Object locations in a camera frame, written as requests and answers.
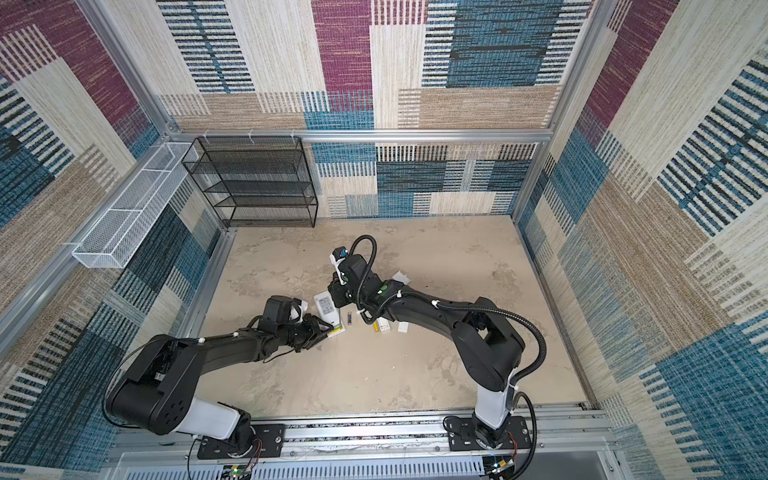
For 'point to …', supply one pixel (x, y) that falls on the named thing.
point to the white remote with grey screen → (330, 312)
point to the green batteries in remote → (336, 328)
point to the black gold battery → (349, 318)
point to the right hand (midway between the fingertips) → (334, 290)
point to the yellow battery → (376, 326)
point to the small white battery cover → (400, 277)
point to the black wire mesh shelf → (255, 181)
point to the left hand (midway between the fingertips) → (332, 326)
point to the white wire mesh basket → (115, 238)
